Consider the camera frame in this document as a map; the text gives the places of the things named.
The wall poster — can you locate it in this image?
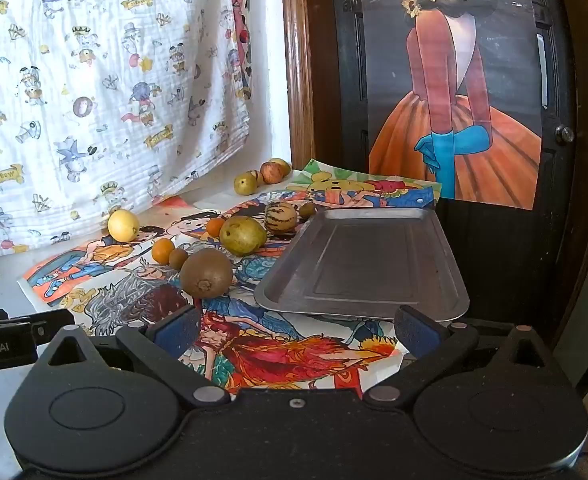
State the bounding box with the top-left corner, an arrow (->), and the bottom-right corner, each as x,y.
359,0 -> 545,211

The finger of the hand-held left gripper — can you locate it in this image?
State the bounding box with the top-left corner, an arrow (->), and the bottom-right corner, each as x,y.
0,308 -> 75,347

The yellow round fruit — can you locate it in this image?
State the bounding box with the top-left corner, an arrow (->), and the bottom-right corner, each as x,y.
107,209 -> 141,242

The small yellow-brown fruit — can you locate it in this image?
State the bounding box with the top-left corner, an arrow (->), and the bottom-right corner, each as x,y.
234,172 -> 259,196

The wooden door frame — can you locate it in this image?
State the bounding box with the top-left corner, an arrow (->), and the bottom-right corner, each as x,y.
280,0 -> 588,356

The printed white blanket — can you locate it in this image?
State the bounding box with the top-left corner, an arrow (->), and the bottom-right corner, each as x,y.
0,0 -> 252,261

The metal tray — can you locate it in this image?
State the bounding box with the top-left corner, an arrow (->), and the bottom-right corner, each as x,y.
254,207 -> 471,323

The black door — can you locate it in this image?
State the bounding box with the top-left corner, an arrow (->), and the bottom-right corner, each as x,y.
316,0 -> 580,323

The large green pear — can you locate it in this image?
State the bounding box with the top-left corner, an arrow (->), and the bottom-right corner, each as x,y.
219,215 -> 268,257

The large striped melon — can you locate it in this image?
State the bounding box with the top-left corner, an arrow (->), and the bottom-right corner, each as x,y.
264,201 -> 299,233

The brown kiwi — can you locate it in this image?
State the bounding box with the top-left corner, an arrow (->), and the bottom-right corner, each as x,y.
179,248 -> 234,299

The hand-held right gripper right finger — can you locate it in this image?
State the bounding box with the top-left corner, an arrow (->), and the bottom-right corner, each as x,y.
363,304 -> 561,407

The red-yellow apple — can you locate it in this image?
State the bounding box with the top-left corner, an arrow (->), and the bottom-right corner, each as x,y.
260,160 -> 285,185

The phoenix drawing sheet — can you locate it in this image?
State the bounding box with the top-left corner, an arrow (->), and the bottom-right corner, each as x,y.
59,240 -> 410,396

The green-border cartoon poster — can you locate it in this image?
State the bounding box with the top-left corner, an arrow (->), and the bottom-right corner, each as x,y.
194,157 -> 442,241

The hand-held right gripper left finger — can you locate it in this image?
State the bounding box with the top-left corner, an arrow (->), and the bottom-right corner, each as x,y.
36,304 -> 232,409

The orange-border cartoon poster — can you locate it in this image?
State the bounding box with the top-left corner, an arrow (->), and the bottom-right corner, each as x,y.
21,195 -> 255,311

